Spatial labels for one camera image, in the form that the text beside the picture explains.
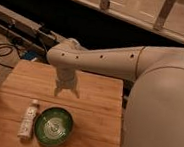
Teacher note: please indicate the green ceramic bowl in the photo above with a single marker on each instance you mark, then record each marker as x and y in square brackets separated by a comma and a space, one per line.
[53, 126]

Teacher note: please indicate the white plastic bottle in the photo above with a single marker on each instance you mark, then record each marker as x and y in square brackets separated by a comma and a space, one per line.
[25, 130]

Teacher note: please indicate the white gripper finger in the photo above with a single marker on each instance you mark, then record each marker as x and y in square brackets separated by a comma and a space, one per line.
[76, 92]
[57, 90]

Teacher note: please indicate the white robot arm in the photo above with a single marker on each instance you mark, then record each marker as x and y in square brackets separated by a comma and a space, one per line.
[154, 116]

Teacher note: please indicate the black clamp on rail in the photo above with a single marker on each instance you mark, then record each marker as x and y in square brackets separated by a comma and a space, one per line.
[45, 35]

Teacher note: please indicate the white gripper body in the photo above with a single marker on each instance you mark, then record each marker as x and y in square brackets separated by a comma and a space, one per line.
[66, 78]

